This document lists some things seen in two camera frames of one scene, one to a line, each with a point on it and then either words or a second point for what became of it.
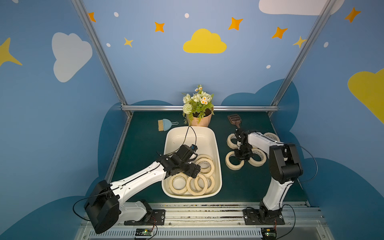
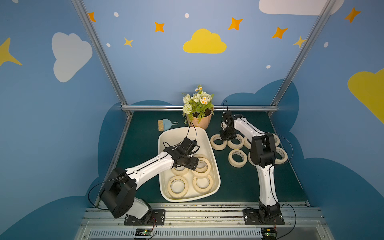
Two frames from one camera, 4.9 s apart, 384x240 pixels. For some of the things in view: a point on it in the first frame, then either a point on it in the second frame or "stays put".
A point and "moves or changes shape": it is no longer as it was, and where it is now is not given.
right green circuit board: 269,233 stays put
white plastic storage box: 208,183 stays put
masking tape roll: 197,186 -> 218,147
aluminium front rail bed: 224,221 stays put
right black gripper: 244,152 -> 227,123
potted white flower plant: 198,108 stays put
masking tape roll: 230,165 moves or changes shape
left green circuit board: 143,232 stays put
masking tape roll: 272,136 stays put
